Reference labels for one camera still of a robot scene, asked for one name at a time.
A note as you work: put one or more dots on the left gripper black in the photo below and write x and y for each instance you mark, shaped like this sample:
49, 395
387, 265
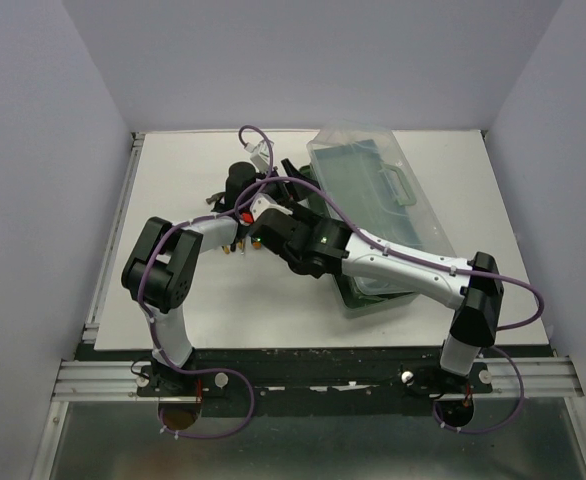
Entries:
292, 190

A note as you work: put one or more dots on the grey translucent tool box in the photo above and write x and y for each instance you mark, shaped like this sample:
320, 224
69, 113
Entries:
365, 171

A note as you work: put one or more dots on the yellow black pliers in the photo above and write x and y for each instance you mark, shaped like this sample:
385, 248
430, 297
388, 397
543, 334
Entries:
239, 247

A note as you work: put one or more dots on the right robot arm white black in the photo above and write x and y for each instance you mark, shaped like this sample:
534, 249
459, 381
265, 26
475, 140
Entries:
313, 245

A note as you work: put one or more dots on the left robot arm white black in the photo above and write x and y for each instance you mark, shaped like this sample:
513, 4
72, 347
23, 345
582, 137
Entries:
160, 269

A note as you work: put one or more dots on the small claw hammer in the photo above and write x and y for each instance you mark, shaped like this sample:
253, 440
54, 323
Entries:
215, 198

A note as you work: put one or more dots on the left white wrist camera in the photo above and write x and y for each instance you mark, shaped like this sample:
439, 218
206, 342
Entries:
260, 155

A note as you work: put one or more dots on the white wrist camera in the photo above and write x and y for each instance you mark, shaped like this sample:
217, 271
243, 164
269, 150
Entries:
258, 207
260, 155

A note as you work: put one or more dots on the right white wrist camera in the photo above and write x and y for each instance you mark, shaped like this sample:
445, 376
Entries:
258, 207

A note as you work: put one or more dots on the black mounting rail base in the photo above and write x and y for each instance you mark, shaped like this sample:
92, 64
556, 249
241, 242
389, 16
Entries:
310, 382

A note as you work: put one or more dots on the aluminium extrusion frame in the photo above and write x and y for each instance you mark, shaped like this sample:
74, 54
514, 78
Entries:
97, 425

